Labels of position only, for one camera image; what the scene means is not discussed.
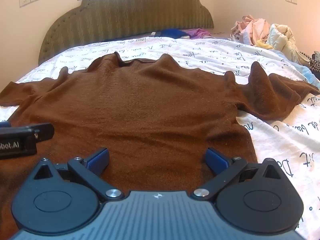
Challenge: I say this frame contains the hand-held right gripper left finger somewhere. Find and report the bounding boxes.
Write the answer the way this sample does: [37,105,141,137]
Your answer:
[32,148,125,202]

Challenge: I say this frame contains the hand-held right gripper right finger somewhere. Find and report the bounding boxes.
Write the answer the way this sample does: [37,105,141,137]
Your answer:
[190,147,283,202]

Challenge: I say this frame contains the brown knit sweater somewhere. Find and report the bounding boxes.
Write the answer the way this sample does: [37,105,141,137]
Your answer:
[0,52,319,220]

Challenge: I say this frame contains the pink clothes pile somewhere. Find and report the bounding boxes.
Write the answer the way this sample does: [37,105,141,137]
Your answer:
[230,15,272,46]

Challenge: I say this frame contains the white printed bed sheet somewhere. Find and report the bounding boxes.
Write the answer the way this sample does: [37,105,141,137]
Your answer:
[0,36,320,240]

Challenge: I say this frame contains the yellow cloth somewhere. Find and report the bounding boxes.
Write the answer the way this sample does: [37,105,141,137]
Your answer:
[255,39,274,50]

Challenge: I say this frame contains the light blue blanket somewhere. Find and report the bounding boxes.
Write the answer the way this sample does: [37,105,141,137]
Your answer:
[271,49,320,90]

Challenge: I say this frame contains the purple cloth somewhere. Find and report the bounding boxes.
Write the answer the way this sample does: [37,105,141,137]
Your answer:
[184,28,215,39]

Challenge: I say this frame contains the blue cloth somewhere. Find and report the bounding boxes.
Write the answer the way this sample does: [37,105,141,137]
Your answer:
[160,29,190,38]

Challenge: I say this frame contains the black white striped cloth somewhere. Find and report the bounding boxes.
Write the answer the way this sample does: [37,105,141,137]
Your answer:
[299,51,320,72]

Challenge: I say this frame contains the cream quilted jacket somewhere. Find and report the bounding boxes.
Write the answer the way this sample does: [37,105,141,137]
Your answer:
[265,24,310,64]

